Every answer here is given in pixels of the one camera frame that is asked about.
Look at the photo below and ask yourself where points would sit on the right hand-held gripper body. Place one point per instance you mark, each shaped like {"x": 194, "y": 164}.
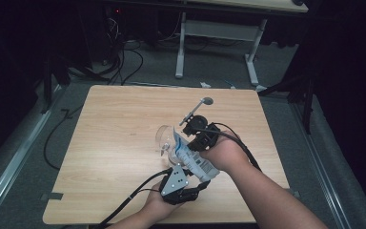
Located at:
{"x": 210, "y": 140}

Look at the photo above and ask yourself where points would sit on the white scrap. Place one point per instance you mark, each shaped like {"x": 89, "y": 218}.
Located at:
{"x": 205, "y": 85}

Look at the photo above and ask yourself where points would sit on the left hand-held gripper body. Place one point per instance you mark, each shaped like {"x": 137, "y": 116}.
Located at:
{"x": 173, "y": 183}

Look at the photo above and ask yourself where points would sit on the metal floor rail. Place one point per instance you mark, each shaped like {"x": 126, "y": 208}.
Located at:
{"x": 9, "y": 171}
{"x": 327, "y": 181}

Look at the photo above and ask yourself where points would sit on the person's left hand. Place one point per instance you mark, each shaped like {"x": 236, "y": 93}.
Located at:
{"x": 157, "y": 206}

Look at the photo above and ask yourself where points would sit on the grey tape strip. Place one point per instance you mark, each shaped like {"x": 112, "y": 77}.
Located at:
{"x": 296, "y": 193}
{"x": 52, "y": 196}

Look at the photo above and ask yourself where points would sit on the white and blue milk carton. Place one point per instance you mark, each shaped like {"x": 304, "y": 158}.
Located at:
{"x": 193, "y": 162}

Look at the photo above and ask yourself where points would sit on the small dark object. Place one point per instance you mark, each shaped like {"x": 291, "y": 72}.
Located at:
{"x": 297, "y": 2}

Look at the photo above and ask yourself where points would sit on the black stand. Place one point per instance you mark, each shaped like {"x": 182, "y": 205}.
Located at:
{"x": 307, "y": 105}
{"x": 47, "y": 86}

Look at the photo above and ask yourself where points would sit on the white-framed desk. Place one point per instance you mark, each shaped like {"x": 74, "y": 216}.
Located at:
{"x": 219, "y": 30}

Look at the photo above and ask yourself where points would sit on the clear glass cup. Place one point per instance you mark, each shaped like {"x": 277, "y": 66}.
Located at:
{"x": 163, "y": 136}

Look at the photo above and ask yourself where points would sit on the person's right hand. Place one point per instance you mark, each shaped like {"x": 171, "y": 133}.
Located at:
{"x": 228, "y": 156}

